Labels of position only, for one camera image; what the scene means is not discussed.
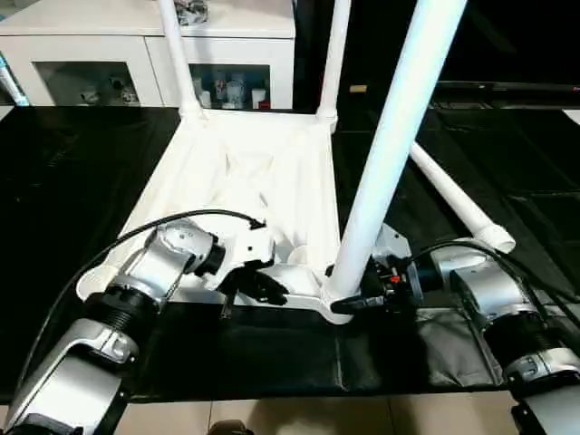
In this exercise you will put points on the red bottle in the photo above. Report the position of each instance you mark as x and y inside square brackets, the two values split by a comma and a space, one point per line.
[197, 89]

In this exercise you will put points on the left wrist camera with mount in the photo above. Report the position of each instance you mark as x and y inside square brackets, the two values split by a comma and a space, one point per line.
[246, 246]

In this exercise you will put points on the white board strip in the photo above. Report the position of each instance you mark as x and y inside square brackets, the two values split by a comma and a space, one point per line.
[5, 111]
[574, 115]

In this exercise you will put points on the teal plastic tube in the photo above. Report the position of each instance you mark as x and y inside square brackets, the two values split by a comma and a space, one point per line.
[13, 82]

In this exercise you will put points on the small gold label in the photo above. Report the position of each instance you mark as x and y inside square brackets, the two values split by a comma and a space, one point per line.
[358, 89]

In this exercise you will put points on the black flat bar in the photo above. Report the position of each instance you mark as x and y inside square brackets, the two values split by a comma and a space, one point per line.
[507, 89]

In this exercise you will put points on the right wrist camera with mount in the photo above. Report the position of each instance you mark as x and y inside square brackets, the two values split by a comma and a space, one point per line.
[391, 243]

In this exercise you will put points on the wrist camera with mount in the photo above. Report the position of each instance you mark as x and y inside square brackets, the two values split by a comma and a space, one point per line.
[391, 243]
[246, 246]

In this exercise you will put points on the black work mat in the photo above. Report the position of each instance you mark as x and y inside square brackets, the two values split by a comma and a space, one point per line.
[272, 353]

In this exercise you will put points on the white plastic table top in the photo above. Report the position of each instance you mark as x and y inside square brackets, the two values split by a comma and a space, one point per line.
[245, 172]

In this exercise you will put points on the white plastic table leg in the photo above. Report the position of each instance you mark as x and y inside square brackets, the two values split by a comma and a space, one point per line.
[177, 54]
[462, 204]
[399, 118]
[335, 54]

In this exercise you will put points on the white cabinet with glass doors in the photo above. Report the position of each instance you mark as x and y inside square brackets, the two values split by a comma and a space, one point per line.
[72, 36]

